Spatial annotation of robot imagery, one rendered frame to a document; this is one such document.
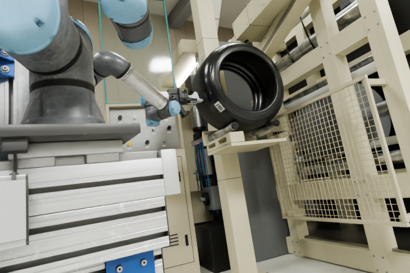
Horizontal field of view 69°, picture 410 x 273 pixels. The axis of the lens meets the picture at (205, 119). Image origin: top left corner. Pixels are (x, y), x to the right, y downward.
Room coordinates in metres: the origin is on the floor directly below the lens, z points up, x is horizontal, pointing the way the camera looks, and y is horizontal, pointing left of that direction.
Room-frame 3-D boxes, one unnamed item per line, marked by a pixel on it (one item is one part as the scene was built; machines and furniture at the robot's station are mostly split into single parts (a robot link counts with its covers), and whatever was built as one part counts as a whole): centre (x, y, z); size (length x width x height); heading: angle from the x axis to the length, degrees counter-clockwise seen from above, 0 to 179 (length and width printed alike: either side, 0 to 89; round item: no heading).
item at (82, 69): (0.54, 0.27, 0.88); 0.13 x 0.12 x 0.14; 7
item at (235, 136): (1.80, -0.09, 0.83); 0.36 x 0.09 x 0.06; 23
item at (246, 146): (1.85, -0.22, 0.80); 0.37 x 0.36 x 0.02; 113
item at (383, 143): (1.77, -0.62, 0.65); 0.90 x 0.02 x 0.70; 23
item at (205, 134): (2.02, -0.15, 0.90); 0.40 x 0.03 x 0.10; 113
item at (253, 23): (1.85, -0.55, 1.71); 0.61 x 0.25 x 0.15; 23
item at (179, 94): (1.62, 0.14, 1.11); 0.12 x 0.08 x 0.09; 113
